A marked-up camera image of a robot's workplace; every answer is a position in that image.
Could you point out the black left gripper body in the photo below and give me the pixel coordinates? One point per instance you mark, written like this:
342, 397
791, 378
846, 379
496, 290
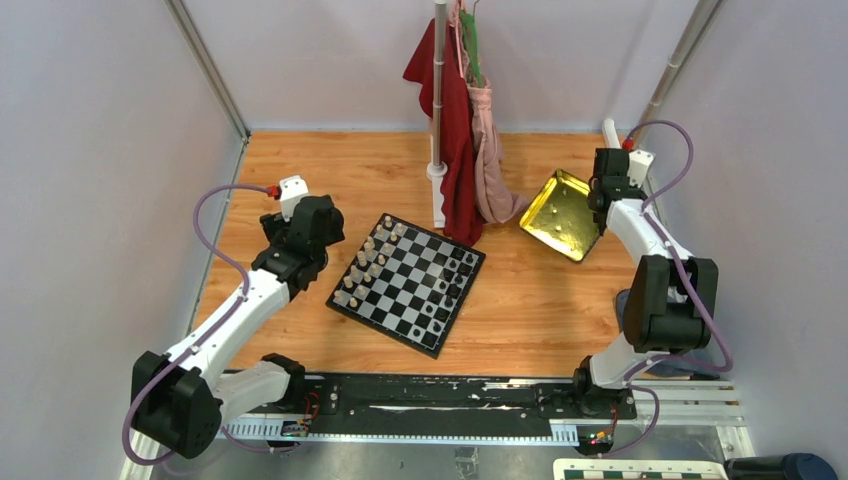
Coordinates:
276, 227

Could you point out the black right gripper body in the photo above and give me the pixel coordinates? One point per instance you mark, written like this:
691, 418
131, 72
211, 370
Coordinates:
597, 189

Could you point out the yellow square tin box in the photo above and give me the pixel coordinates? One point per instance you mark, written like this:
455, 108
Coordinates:
560, 218

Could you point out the black rook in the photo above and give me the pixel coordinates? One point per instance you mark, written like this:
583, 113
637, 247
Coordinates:
457, 254

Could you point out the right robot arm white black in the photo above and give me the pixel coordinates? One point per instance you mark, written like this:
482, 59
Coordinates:
670, 298

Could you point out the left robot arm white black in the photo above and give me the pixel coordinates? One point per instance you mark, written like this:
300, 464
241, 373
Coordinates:
218, 344

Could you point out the white chess pieces row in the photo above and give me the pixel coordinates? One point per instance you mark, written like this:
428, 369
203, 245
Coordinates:
370, 274

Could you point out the white rack foot bar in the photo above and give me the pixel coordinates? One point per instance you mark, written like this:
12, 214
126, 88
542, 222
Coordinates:
612, 137

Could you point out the black white chessboard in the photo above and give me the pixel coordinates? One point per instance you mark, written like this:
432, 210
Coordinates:
427, 255

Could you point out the pink hanging garment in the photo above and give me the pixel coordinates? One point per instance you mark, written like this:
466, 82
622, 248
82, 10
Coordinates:
494, 200

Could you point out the grey crumpled cloth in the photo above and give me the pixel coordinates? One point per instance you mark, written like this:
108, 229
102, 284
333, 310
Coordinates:
619, 307

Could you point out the red hanging shirt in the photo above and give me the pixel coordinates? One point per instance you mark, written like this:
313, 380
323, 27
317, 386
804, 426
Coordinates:
463, 222

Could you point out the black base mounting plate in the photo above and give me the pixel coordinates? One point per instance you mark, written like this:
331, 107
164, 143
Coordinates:
438, 406

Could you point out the white clothes rack pole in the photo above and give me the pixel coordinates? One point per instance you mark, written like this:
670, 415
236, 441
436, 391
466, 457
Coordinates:
436, 169

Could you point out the silver diagonal rack pole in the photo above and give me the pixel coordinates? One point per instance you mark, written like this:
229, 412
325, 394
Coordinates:
693, 33

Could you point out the green clothes hanger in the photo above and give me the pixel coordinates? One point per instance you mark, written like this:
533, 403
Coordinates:
470, 41

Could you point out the dark blue object corner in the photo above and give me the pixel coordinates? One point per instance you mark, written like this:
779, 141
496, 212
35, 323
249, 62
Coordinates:
793, 466

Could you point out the aluminium frame rail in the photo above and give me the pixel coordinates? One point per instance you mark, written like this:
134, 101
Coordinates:
688, 404

